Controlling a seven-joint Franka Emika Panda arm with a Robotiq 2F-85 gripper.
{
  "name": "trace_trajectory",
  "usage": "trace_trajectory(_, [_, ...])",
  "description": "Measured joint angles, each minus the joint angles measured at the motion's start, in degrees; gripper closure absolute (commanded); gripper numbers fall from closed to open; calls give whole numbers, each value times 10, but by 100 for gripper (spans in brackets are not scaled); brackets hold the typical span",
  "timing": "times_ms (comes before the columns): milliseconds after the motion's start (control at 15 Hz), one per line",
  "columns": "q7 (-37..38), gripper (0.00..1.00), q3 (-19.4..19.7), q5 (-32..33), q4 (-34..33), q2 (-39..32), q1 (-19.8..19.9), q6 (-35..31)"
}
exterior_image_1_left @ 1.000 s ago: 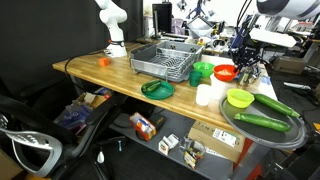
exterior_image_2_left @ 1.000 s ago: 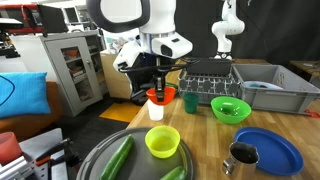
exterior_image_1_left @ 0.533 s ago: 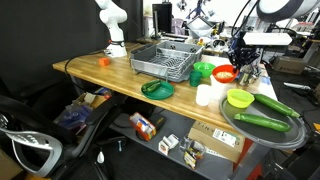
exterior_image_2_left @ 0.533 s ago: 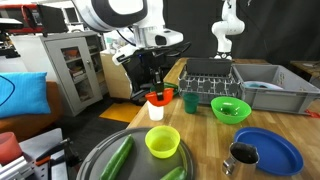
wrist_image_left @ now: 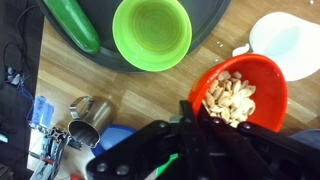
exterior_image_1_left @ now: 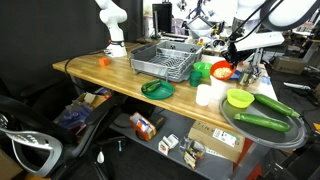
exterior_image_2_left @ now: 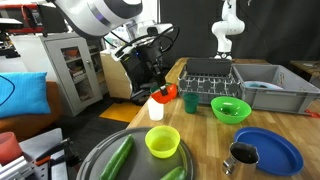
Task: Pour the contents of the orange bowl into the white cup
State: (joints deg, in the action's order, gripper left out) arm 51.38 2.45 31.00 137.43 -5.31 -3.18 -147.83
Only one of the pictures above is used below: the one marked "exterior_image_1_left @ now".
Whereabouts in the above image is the grey lower table shelf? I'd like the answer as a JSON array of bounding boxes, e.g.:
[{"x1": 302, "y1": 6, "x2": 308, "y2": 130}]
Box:
[{"x1": 109, "y1": 105, "x2": 256, "y2": 180}]

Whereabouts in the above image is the brown cardboard box with label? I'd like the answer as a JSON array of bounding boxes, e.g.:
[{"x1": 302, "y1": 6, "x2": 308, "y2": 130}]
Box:
[{"x1": 187, "y1": 120, "x2": 246, "y2": 164}]

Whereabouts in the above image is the grey dish rack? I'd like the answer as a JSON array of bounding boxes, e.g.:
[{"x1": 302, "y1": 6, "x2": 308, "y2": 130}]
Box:
[{"x1": 129, "y1": 40, "x2": 205, "y2": 83}]

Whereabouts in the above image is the plain cardboard box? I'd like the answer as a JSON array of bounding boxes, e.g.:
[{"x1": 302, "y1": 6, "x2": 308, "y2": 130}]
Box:
[{"x1": 272, "y1": 54, "x2": 306, "y2": 75}]

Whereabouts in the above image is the dark grey round tray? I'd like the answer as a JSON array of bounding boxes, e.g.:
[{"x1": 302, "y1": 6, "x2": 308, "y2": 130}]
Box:
[{"x1": 218, "y1": 94, "x2": 307, "y2": 150}]

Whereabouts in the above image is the small white box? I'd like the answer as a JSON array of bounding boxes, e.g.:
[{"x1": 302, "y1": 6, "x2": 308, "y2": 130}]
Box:
[{"x1": 157, "y1": 133, "x2": 180, "y2": 156}]

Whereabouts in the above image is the green plastic plate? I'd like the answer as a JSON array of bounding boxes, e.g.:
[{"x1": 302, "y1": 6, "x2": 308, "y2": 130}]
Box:
[{"x1": 140, "y1": 79, "x2": 175, "y2": 101}]

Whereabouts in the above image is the orange plastic bowl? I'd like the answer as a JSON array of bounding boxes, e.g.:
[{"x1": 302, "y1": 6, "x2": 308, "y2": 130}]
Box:
[{"x1": 209, "y1": 60, "x2": 237, "y2": 82}]

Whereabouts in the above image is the pile of peanuts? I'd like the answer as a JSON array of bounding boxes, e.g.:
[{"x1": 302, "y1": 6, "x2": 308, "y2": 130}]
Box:
[{"x1": 213, "y1": 67, "x2": 233, "y2": 79}]

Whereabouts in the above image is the black computer monitor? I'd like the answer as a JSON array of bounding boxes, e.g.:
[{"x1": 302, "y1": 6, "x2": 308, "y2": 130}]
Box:
[{"x1": 151, "y1": 3, "x2": 174, "y2": 34}]

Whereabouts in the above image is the small green cucumber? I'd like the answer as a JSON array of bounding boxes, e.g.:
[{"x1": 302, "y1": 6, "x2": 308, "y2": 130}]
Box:
[{"x1": 142, "y1": 79, "x2": 162, "y2": 94}]

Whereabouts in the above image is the black office chair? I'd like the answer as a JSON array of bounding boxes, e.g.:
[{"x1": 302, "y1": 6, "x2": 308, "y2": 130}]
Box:
[{"x1": 0, "y1": 94, "x2": 126, "y2": 180}]

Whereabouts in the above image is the orange and white carton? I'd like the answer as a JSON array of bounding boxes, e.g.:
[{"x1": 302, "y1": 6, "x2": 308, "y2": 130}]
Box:
[{"x1": 129, "y1": 111, "x2": 158, "y2": 142}]

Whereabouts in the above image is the white handled cup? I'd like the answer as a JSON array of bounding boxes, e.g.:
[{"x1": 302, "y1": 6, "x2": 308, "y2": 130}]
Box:
[{"x1": 195, "y1": 83, "x2": 212, "y2": 107}]

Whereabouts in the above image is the dark green plastic cup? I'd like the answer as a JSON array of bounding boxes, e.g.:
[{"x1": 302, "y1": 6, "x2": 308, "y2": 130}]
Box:
[{"x1": 189, "y1": 70, "x2": 203, "y2": 88}]

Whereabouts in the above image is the stainless steel mug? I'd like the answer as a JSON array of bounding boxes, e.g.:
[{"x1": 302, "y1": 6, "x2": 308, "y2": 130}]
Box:
[{"x1": 238, "y1": 70, "x2": 252, "y2": 87}]

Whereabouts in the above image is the black cable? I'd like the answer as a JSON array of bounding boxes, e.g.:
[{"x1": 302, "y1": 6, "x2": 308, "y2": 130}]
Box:
[{"x1": 64, "y1": 49, "x2": 108, "y2": 92}]

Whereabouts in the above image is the green zucchini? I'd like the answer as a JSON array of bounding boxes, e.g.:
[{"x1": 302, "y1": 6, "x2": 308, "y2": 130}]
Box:
[
  {"x1": 233, "y1": 112, "x2": 292, "y2": 133},
  {"x1": 253, "y1": 93, "x2": 301, "y2": 118}
]

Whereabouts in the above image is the clear yellow package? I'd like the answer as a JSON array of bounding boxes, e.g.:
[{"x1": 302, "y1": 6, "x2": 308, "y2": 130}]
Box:
[{"x1": 182, "y1": 134, "x2": 206, "y2": 170}]

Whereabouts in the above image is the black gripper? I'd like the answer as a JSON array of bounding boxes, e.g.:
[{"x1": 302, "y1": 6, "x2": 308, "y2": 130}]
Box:
[{"x1": 221, "y1": 39, "x2": 248, "y2": 73}]

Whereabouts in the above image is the lime green plastic bowl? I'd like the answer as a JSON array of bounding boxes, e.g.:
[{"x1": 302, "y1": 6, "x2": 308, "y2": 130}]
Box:
[{"x1": 227, "y1": 88, "x2": 256, "y2": 109}]

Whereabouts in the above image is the clear bag with blue items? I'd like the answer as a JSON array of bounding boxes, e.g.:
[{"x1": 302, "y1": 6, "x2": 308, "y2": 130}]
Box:
[{"x1": 54, "y1": 87, "x2": 113, "y2": 132}]

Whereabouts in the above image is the small orange block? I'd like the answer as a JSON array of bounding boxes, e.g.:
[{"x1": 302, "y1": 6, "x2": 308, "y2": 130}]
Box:
[{"x1": 98, "y1": 56, "x2": 111, "y2": 67}]

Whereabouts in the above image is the blue plastic plate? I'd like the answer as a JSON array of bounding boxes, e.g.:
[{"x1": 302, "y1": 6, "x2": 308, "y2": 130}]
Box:
[{"x1": 229, "y1": 69, "x2": 243, "y2": 82}]

